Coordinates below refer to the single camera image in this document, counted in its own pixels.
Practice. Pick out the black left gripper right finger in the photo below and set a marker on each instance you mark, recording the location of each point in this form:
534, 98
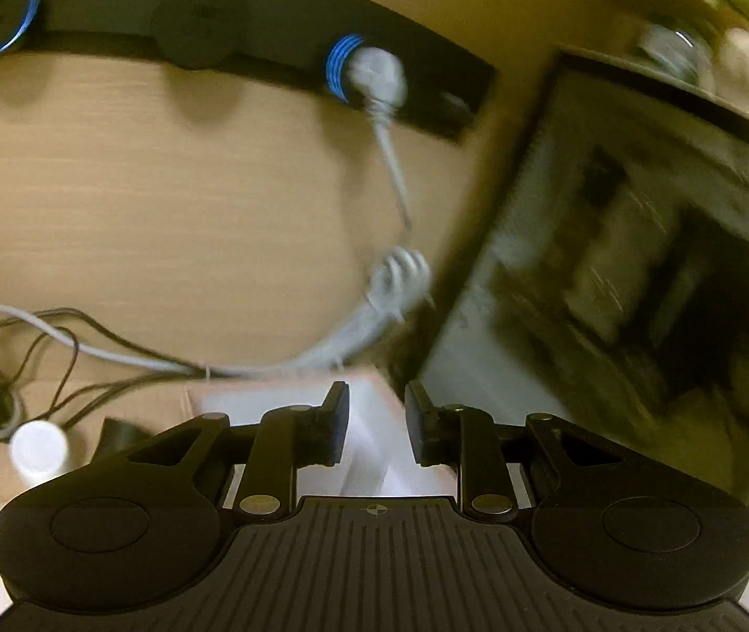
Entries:
465, 440

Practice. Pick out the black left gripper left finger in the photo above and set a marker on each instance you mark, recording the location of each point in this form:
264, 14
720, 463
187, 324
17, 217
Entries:
287, 440

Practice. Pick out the black framed storage box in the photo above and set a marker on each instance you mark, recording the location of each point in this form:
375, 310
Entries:
613, 285

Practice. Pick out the white round puck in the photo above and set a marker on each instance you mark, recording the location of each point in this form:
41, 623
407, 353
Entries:
39, 451

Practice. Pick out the black socket rail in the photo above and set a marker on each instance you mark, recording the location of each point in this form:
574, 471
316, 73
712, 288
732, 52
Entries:
305, 43

